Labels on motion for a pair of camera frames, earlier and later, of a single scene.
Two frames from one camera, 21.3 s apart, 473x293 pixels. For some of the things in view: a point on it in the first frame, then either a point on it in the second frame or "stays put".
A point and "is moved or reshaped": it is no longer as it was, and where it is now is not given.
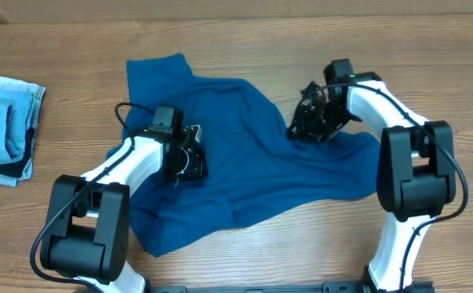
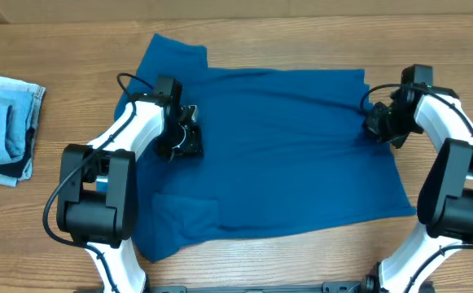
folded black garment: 12,169 stays put
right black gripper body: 308,120 → 375,123
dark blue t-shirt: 253,165 is moved or reshaped
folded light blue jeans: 6,110 stays put
